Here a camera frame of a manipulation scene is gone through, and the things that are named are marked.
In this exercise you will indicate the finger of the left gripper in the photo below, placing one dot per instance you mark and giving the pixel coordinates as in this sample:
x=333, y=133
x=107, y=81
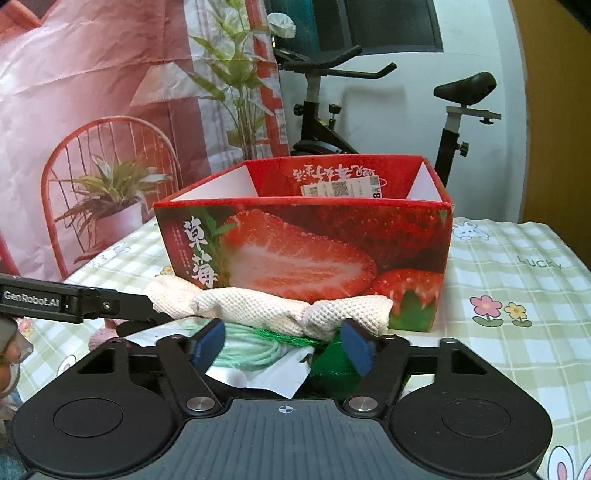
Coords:
x=85, y=303

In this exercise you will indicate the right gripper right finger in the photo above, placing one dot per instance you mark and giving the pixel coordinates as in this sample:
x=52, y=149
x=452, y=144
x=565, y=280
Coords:
x=381, y=363

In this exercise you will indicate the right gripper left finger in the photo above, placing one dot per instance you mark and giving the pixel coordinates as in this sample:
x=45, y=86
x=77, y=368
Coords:
x=185, y=361

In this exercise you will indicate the pink knitted cloth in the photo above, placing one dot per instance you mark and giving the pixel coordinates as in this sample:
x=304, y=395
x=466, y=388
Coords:
x=105, y=333

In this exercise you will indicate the green tassel pouch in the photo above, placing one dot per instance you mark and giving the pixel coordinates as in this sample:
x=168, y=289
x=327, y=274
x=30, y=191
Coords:
x=331, y=374

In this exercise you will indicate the mint green cable pack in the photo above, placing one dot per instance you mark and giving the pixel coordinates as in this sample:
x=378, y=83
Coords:
x=282, y=380

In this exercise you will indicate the cream knitted cloth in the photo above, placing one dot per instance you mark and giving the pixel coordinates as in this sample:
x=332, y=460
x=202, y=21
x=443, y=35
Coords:
x=320, y=320

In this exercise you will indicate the person left hand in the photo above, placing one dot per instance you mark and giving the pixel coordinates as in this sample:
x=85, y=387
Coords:
x=15, y=349

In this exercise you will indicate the checked bunny tablecloth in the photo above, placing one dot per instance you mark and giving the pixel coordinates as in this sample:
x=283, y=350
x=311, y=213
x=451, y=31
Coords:
x=516, y=294

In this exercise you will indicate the red strawberry cardboard box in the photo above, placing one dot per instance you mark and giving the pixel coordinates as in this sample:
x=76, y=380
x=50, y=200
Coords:
x=250, y=227

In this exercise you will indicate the white shipping label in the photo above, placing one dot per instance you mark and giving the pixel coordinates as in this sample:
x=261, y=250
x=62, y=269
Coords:
x=362, y=187

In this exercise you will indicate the printed red backdrop cloth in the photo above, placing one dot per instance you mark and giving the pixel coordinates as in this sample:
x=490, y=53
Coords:
x=110, y=106

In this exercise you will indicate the wooden door panel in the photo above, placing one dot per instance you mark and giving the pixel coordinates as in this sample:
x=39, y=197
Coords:
x=556, y=52

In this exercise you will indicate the dark window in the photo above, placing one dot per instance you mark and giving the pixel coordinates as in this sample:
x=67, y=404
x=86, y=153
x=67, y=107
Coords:
x=378, y=26

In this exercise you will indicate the white plastic bag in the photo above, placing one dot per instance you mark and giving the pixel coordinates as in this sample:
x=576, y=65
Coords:
x=281, y=25

